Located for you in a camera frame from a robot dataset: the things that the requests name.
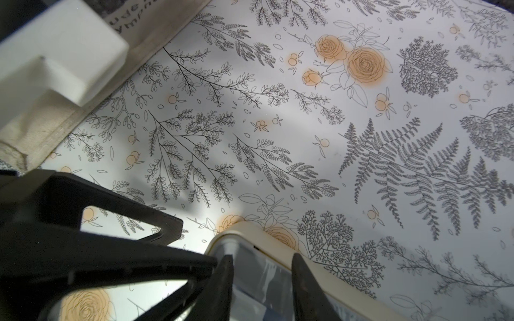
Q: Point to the beige canvas tote bag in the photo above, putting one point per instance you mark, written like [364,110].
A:
[146,26]

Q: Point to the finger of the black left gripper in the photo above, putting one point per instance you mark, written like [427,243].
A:
[59,198]
[41,263]

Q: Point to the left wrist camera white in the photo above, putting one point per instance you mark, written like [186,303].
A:
[67,49]

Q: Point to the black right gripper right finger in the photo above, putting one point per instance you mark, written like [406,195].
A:
[309,300]

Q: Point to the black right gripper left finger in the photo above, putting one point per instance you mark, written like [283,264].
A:
[214,303]

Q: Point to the cream plastic wrap dispenser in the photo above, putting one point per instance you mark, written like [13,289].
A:
[262,286]

